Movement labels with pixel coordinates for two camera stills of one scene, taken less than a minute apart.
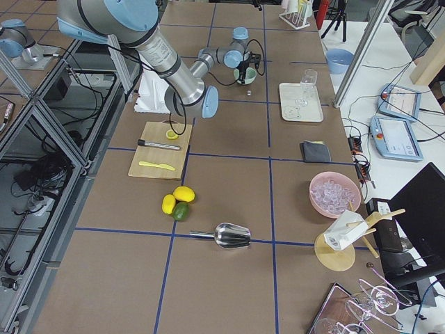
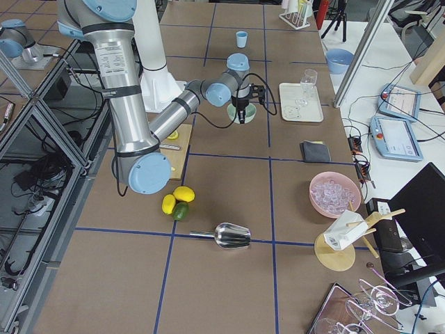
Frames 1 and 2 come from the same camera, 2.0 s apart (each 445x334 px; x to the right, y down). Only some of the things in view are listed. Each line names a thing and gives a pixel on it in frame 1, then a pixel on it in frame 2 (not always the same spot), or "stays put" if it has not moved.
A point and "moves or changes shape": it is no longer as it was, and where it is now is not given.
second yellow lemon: (168, 204) stays put
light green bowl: (250, 76) moves or changes shape
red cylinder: (321, 12) stays put
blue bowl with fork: (338, 60) stays put
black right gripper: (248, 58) → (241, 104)
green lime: (181, 211) stays put
